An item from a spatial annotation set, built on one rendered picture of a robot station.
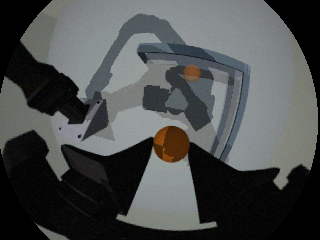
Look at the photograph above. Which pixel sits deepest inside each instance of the clear l-shaped low wall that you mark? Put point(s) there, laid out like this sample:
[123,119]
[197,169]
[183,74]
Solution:
[231,98]

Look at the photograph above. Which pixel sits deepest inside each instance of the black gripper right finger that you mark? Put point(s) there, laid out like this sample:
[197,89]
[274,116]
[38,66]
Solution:
[218,185]

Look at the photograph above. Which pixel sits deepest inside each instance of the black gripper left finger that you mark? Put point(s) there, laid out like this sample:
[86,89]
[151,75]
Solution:
[120,173]

